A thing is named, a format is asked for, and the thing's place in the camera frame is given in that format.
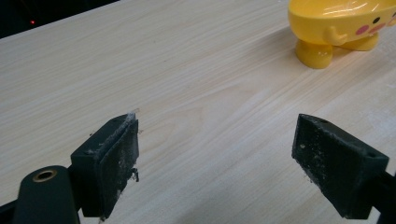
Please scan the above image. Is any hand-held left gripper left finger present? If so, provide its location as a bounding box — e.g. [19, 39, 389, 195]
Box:
[70, 112, 140, 219]

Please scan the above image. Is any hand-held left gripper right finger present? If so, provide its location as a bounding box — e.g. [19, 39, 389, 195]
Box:
[291, 113, 390, 220]

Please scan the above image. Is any yellow duck-shaped bowl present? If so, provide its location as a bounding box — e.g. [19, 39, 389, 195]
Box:
[287, 0, 396, 70]

